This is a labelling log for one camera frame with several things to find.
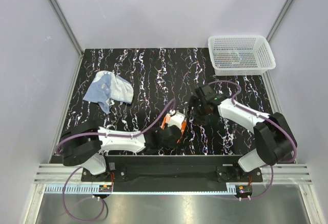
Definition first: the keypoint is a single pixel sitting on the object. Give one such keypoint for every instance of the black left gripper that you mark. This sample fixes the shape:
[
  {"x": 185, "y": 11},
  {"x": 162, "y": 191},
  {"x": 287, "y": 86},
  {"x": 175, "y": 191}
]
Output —
[{"x": 172, "y": 145}]

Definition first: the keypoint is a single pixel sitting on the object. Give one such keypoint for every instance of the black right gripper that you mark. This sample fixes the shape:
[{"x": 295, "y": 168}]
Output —
[{"x": 202, "y": 120}]

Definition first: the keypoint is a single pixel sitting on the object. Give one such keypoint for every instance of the orange and white towel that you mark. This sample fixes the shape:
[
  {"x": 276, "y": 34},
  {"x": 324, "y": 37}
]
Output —
[{"x": 163, "y": 125}]

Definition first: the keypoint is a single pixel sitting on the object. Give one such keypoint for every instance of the light blue towel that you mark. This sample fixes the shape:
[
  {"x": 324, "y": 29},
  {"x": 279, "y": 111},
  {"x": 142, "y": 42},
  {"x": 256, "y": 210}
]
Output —
[{"x": 105, "y": 87}]

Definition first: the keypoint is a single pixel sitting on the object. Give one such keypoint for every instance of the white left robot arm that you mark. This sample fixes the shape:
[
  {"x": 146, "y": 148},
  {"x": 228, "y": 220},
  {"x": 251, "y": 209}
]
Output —
[{"x": 83, "y": 145}]

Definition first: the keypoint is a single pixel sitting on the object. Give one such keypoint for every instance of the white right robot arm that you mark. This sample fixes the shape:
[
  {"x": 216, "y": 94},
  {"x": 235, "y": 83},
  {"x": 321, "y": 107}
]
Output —
[{"x": 274, "y": 140}]

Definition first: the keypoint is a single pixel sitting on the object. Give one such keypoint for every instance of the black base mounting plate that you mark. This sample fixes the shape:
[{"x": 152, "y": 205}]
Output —
[{"x": 222, "y": 168}]

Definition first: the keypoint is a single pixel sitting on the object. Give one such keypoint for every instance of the white plastic basket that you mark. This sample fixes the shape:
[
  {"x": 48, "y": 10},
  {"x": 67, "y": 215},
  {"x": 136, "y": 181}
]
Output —
[{"x": 240, "y": 55}]

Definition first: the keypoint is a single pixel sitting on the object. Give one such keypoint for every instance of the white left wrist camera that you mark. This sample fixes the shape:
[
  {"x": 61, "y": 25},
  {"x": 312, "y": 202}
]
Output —
[{"x": 175, "y": 118}]

